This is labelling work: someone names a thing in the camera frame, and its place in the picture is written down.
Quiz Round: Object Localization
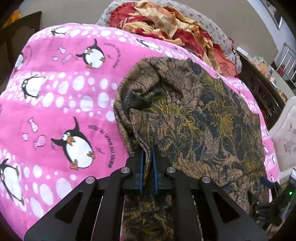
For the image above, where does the white cushioned chair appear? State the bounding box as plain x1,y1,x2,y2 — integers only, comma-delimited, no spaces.
268,96,296,172

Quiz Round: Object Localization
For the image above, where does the dark wooden headboard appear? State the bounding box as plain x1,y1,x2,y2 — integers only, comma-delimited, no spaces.
238,53,285,130

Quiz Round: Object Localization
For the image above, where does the pink penguin blanket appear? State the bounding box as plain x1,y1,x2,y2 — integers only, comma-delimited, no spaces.
1,23,279,238

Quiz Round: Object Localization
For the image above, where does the red floral quilt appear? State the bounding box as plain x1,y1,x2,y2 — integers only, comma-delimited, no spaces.
109,1,237,77

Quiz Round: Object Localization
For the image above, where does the grey patterned pillow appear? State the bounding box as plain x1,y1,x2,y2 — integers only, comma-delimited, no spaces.
96,1,242,74

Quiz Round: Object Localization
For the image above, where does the brown patterned cloth garment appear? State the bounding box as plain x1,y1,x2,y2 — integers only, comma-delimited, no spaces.
113,57,269,240

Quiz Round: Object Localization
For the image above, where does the metal shelf rack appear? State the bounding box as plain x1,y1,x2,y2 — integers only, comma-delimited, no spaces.
276,42,295,83

